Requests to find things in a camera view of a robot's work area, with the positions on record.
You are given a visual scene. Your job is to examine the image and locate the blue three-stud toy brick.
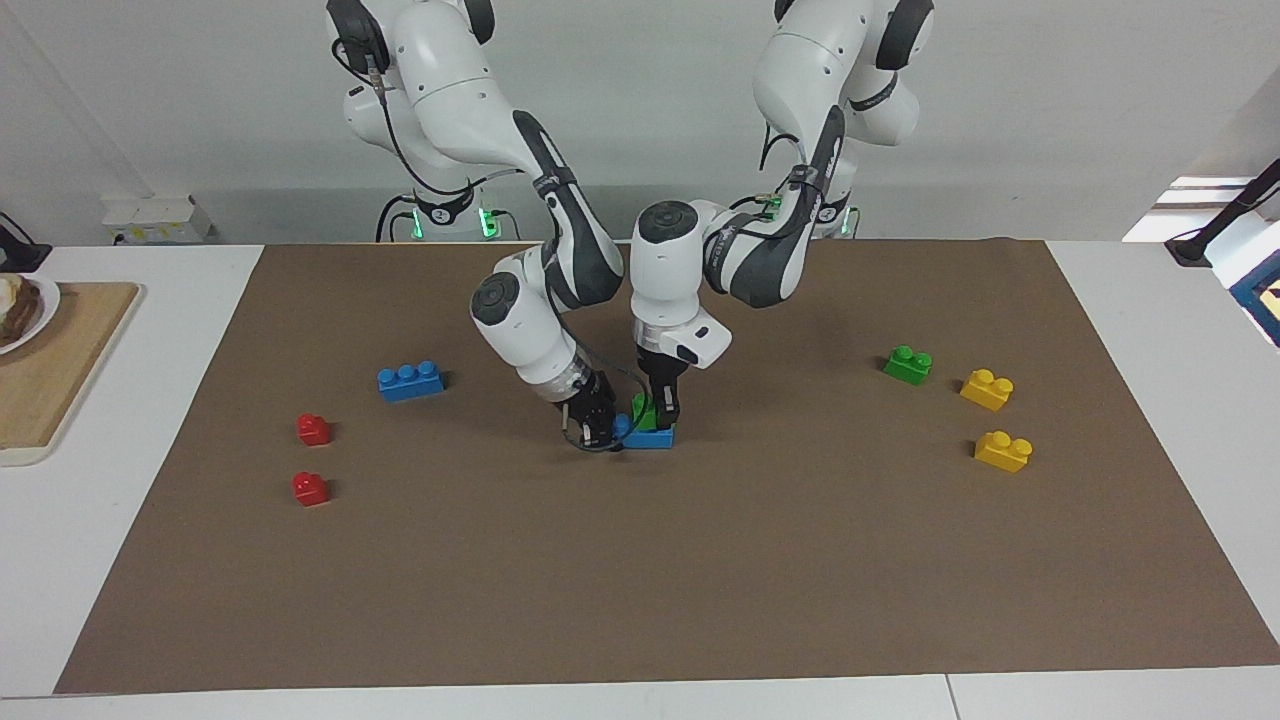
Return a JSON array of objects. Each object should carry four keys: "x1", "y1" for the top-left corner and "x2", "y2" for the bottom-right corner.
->
[
  {"x1": 612, "y1": 415, "x2": 677, "y2": 450},
  {"x1": 377, "y1": 360, "x2": 447, "y2": 403}
]

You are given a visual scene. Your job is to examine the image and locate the brown paper table mat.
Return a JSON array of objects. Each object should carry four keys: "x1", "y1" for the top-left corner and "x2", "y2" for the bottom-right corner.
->
[{"x1": 53, "y1": 238, "x2": 1280, "y2": 695}]

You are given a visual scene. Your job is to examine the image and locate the yellow two-stud toy brick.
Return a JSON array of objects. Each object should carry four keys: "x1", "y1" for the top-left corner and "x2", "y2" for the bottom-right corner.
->
[
  {"x1": 960, "y1": 369, "x2": 1015, "y2": 412},
  {"x1": 974, "y1": 430, "x2": 1034, "y2": 473}
]

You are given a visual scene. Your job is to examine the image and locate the wooden cutting board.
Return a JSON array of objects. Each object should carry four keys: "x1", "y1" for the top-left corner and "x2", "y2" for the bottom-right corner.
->
[{"x1": 0, "y1": 282, "x2": 143, "y2": 468}]

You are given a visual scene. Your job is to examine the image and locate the white plate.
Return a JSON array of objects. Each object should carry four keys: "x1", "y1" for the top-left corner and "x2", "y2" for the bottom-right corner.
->
[{"x1": 0, "y1": 274, "x2": 62, "y2": 357}]

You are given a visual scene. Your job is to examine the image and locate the brown bread slices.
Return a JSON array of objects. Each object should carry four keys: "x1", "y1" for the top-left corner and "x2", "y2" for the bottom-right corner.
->
[{"x1": 0, "y1": 277, "x2": 44, "y2": 342}]

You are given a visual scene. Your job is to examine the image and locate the blue framed box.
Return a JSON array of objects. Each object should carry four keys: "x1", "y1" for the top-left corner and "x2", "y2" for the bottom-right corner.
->
[{"x1": 1228, "y1": 250, "x2": 1280, "y2": 349}]

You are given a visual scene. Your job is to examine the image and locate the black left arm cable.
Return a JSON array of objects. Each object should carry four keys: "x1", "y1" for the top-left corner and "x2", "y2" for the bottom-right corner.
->
[{"x1": 757, "y1": 118, "x2": 807, "y2": 206}]

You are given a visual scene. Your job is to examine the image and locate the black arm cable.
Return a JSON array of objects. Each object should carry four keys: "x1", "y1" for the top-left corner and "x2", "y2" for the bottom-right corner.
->
[
  {"x1": 757, "y1": 118, "x2": 807, "y2": 206},
  {"x1": 330, "y1": 40, "x2": 653, "y2": 454}
]

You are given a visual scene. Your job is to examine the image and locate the black right base cables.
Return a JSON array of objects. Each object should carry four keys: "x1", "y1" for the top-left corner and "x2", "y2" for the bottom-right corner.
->
[{"x1": 375, "y1": 193, "x2": 417, "y2": 243}]

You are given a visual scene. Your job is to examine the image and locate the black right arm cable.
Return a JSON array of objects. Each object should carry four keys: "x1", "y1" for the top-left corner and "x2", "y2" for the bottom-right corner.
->
[{"x1": 330, "y1": 40, "x2": 653, "y2": 454}]

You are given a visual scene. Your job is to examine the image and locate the white wall socket box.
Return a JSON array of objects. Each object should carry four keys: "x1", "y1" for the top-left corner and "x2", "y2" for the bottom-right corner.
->
[{"x1": 102, "y1": 194, "x2": 217, "y2": 247}]

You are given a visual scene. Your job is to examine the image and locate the black camera stand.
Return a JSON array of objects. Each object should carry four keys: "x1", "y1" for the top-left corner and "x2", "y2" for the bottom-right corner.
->
[{"x1": 1165, "y1": 158, "x2": 1280, "y2": 268}]

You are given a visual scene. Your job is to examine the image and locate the black clamp mount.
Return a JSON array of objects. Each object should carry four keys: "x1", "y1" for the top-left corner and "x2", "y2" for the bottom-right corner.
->
[{"x1": 0, "y1": 212, "x2": 53, "y2": 273}]

